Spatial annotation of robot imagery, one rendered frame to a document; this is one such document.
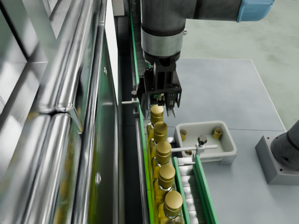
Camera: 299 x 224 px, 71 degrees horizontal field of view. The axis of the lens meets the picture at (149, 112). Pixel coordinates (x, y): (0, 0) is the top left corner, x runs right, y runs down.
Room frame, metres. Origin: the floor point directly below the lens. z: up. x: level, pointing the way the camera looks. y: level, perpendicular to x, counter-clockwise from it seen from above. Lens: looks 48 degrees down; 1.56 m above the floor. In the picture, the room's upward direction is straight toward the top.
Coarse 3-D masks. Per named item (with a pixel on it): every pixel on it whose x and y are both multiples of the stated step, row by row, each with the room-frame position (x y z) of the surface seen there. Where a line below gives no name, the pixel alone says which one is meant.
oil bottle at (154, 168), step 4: (152, 160) 0.27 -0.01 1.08; (156, 160) 0.26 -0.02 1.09; (152, 164) 0.26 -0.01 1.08; (156, 164) 0.25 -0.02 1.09; (172, 164) 0.26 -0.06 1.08; (152, 168) 0.25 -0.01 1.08; (156, 168) 0.24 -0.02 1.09; (152, 172) 0.24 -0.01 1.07; (156, 172) 0.24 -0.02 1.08; (152, 176) 0.23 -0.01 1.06; (156, 176) 0.23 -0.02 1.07; (152, 180) 0.23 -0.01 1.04
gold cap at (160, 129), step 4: (156, 124) 0.32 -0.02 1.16; (160, 124) 0.32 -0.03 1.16; (164, 124) 0.32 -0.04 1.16; (156, 128) 0.31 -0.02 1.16; (160, 128) 0.31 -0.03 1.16; (164, 128) 0.31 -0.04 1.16; (156, 132) 0.30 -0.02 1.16; (160, 132) 0.30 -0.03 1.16; (164, 132) 0.30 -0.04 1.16; (156, 136) 0.30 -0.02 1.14; (160, 136) 0.30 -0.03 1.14; (164, 136) 0.30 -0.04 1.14; (156, 140) 0.30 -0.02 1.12; (160, 140) 0.30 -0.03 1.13; (164, 140) 0.30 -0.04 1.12
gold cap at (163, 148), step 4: (160, 144) 0.27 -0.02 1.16; (164, 144) 0.27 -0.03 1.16; (168, 144) 0.27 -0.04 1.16; (156, 148) 0.26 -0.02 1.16; (160, 148) 0.25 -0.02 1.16; (164, 148) 0.25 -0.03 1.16; (168, 148) 0.25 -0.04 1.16; (156, 152) 0.26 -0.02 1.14; (160, 152) 0.25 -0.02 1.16; (164, 152) 0.24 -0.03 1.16; (168, 152) 0.25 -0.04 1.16; (156, 156) 0.25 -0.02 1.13; (160, 156) 0.24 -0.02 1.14; (164, 156) 0.24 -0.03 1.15; (168, 156) 0.25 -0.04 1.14; (160, 160) 0.24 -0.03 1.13; (164, 160) 0.24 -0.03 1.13; (168, 160) 0.25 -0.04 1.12
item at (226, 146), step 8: (176, 128) 0.56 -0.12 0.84; (184, 128) 0.58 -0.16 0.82; (192, 128) 0.58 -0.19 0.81; (200, 128) 0.58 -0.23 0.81; (208, 128) 0.59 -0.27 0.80; (224, 128) 0.56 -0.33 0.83; (192, 136) 0.57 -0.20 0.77; (208, 136) 0.57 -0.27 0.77; (224, 136) 0.54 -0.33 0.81; (184, 144) 0.52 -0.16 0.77; (192, 144) 0.52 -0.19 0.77; (208, 144) 0.52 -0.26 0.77; (224, 144) 0.51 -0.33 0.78; (232, 144) 0.48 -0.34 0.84; (184, 152) 0.44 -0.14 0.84; (192, 152) 0.48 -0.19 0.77; (208, 152) 0.48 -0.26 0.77; (216, 152) 0.48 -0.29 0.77; (224, 152) 0.44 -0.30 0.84; (232, 152) 0.44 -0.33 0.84
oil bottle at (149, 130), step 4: (148, 124) 0.38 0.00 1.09; (148, 128) 0.37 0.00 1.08; (152, 128) 0.36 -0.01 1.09; (148, 132) 0.36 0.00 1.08; (152, 132) 0.35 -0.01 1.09; (148, 136) 0.35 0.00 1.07; (152, 136) 0.35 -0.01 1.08; (148, 140) 0.35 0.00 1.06; (148, 144) 0.35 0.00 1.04; (148, 148) 0.35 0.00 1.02; (148, 152) 0.35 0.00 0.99; (148, 156) 0.35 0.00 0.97; (148, 160) 0.35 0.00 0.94; (148, 164) 0.35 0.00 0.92; (148, 168) 0.35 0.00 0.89
